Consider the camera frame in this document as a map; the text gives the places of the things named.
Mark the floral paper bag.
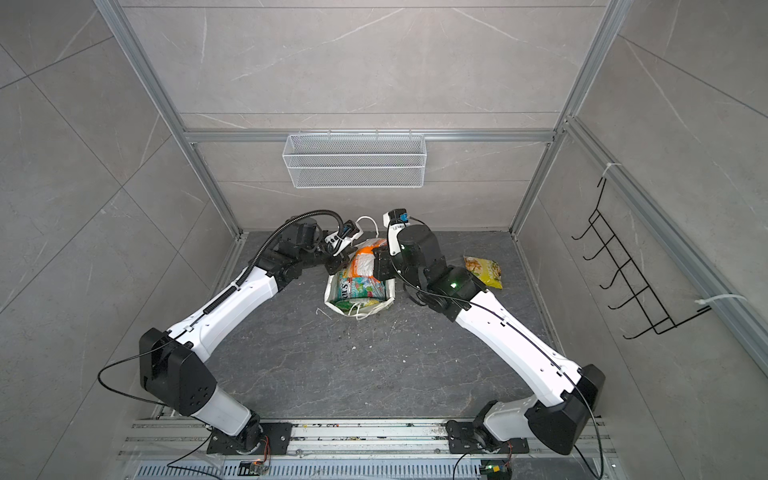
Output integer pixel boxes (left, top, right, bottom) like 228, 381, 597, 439
323, 215, 395, 320

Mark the yellow snack packet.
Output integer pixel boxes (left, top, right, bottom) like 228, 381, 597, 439
464, 256, 503, 289

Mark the orange snack packet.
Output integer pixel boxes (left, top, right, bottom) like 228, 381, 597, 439
345, 238, 387, 277

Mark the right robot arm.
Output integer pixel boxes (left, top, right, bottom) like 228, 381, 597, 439
374, 220, 605, 455

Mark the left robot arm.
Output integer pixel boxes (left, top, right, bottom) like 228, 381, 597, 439
139, 210, 361, 442

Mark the green snack packet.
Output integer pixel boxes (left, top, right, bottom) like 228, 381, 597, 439
329, 273, 387, 313

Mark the small green circuit board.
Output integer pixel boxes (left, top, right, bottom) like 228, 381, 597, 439
479, 460, 512, 480

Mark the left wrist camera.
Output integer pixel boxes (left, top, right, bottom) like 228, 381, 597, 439
324, 221, 363, 256

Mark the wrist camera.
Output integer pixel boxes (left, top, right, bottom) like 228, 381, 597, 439
324, 221, 363, 256
383, 208, 409, 257

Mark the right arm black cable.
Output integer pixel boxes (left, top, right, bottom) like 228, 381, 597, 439
389, 215, 606, 480

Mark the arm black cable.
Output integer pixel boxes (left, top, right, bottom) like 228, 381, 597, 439
97, 209, 346, 407
389, 215, 606, 480

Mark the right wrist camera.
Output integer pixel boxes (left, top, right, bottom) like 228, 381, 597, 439
383, 208, 409, 257

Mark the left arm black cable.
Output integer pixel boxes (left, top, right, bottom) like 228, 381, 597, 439
97, 209, 346, 407

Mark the white wire mesh basket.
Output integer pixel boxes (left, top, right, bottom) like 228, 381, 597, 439
282, 133, 428, 189

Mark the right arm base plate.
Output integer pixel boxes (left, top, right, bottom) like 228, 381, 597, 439
445, 420, 530, 455

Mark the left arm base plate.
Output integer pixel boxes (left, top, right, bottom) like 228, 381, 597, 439
206, 422, 293, 455

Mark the aluminium mounting rail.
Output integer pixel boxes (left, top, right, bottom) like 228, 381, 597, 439
117, 417, 619, 463

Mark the black wire hook rack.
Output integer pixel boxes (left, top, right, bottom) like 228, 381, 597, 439
571, 178, 713, 341

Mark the white cable tie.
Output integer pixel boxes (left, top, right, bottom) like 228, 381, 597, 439
694, 293, 748, 305

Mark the aluminium frame profile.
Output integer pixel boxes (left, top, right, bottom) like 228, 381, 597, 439
95, 0, 768, 379

